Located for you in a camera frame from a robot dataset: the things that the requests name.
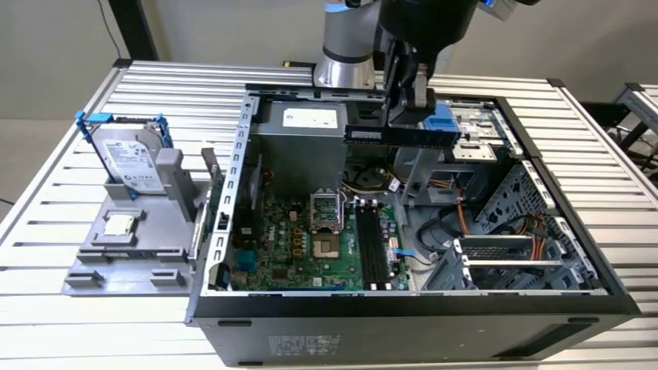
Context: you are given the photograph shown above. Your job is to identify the metal socket cover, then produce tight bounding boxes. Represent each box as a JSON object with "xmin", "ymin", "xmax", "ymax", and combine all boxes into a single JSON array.
[{"xmin": 310, "ymin": 187, "xmax": 345, "ymax": 234}]

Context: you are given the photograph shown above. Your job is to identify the red yellow power wires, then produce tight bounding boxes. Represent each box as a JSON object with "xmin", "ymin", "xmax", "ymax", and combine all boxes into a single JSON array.
[{"xmin": 517, "ymin": 213, "xmax": 549, "ymax": 265}]

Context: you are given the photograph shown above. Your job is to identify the graphics card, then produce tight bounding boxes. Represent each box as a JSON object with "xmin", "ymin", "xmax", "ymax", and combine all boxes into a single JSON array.
[{"xmin": 189, "ymin": 147, "xmax": 227, "ymax": 271}]

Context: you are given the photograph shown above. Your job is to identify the silver hard disk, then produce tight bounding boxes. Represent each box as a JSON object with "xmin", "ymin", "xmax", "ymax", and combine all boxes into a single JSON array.
[{"xmin": 90, "ymin": 125, "xmax": 169, "ymax": 196}]

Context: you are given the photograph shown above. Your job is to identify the grey parts rack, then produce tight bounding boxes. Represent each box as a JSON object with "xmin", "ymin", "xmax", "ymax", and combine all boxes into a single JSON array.
[{"xmin": 60, "ymin": 148, "xmax": 213, "ymax": 298}]

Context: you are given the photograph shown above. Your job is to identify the grey power supply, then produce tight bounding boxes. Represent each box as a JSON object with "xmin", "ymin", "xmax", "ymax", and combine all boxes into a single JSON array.
[{"xmin": 250, "ymin": 100, "xmax": 351, "ymax": 201}]

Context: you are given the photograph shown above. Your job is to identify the thin orange wire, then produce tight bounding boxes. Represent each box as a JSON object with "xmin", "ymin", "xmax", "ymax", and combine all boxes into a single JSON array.
[{"xmin": 454, "ymin": 195, "xmax": 470, "ymax": 237}]

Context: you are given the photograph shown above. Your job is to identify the black PC case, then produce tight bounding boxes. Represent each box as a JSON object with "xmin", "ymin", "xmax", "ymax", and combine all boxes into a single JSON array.
[{"xmin": 183, "ymin": 82, "xmax": 642, "ymax": 367}]

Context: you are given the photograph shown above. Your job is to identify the grey metal drive cage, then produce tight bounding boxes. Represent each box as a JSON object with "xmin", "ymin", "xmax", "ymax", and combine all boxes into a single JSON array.
[{"xmin": 393, "ymin": 99, "xmax": 521, "ymax": 201}]

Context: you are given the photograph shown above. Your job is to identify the CPU socket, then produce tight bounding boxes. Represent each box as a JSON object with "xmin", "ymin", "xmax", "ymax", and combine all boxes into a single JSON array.
[{"xmin": 311, "ymin": 230, "xmax": 345, "ymax": 264}]

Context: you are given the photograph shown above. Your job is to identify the grey metal side table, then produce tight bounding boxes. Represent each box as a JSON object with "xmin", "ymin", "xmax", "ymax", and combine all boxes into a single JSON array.
[{"xmin": 614, "ymin": 82, "xmax": 658, "ymax": 116}]

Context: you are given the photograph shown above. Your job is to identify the black RAM slot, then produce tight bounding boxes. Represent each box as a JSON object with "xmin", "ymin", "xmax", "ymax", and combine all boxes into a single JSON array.
[
  {"xmin": 370, "ymin": 199, "xmax": 393, "ymax": 291},
  {"xmin": 357, "ymin": 199, "xmax": 378, "ymax": 291}
]

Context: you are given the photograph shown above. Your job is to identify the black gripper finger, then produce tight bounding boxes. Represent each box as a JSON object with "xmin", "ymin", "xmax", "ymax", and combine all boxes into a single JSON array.
[{"xmin": 383, "ymin": 63, "xmax": 438, "ymax": 128}]

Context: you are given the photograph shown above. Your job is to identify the silver CPU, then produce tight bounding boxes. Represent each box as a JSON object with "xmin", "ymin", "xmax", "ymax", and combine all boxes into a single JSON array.
[{"xmin": 102, "ymin": 214, "xmax": 138, "ymax": 236}]

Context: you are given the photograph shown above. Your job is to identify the blue plastic drive latch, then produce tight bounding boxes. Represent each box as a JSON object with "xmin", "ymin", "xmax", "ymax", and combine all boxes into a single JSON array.
[{"xmin": 425, "ymin": 102, "xmax": 460, "ymax": 142}]

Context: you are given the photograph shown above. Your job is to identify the grey metal disk bay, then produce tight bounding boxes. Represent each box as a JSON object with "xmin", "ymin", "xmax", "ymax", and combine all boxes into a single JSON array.
[{"xmin": 422, "ymin": 160, "xmax": 602, "ymax": 292}]

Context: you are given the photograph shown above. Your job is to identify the black frame post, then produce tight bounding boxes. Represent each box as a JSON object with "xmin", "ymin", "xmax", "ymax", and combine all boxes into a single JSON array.
[{"xmin": 107, "ymin": 0, "xmax": 159, "ymax": 62}]

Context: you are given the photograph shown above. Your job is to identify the blue expansion slot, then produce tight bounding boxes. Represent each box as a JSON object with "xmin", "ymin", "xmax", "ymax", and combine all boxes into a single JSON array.
[{"xmin": 266, "ymin": 283, "xmax": 347, "ymax": 292}]

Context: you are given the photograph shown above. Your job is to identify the green motherboard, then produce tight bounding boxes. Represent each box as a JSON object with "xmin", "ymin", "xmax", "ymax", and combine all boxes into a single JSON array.
[{"xmin": 229, "ymin": 196, "xmax": 413, "ymax": 292}]

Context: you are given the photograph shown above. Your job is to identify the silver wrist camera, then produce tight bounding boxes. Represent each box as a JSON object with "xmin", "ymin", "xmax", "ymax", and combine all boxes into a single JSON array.
[{"xmin": 481, "ymin": 0, "xmax": 544, "ymax": 20}]

